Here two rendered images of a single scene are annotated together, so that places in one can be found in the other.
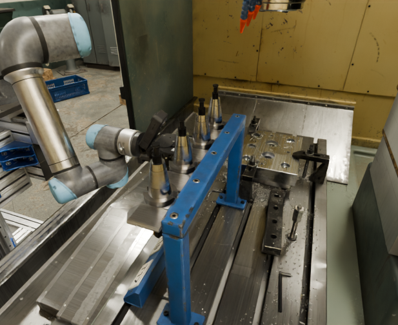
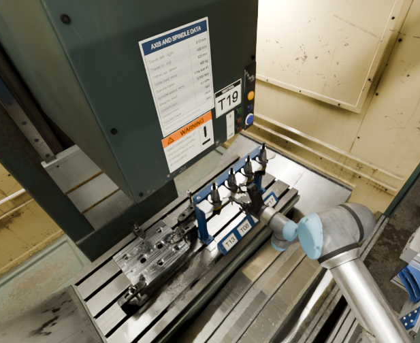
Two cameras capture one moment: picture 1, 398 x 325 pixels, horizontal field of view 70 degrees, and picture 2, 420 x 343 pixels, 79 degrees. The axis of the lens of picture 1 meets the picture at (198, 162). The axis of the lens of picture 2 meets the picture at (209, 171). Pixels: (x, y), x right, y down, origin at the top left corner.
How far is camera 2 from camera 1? 1.46 m
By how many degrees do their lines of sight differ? 97
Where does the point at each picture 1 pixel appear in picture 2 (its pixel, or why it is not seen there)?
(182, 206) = (256, 150)
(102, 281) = (290, 250)
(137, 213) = (271, 154)
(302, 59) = not seen: outside the picture
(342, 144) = (19, 317)
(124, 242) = (276, 270)
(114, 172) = not seen: hidden behind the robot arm
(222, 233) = (222, 218)
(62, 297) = not seen: hidden behind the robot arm
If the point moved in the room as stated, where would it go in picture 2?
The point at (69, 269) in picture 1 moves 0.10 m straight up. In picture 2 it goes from (312, 270) to (316, 262)
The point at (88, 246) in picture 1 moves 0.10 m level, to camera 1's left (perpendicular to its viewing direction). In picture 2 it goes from (301, 282) to (322, 289)
